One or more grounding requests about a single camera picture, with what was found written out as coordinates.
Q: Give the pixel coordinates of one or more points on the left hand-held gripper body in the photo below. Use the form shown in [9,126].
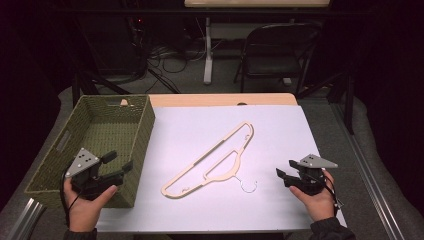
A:
[81,163]

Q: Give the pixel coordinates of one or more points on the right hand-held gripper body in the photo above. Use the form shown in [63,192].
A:
[311,176]

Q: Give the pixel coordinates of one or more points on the green woven basket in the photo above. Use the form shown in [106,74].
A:
[106,130]

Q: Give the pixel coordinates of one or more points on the beige clothes hanger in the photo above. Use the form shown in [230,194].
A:
[213,163]

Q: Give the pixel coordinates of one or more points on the person's right hand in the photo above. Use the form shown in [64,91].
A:
[316,205]

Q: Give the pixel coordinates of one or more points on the person's left hand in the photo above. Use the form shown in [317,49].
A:
[85,210]

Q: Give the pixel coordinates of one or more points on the white table mat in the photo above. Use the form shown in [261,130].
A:
[266,140]

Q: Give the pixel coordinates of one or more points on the black metal stand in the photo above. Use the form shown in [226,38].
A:
[348,100]
[83,83]

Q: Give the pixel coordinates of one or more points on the black folding chair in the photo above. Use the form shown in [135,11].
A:
[278,50]

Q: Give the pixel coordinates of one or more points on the white desk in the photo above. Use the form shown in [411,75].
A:
[208,50]

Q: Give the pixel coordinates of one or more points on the long aluminium rail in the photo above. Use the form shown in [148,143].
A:
[366,173]

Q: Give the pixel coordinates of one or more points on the short aluminium rail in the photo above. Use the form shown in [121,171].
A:
[25,220]

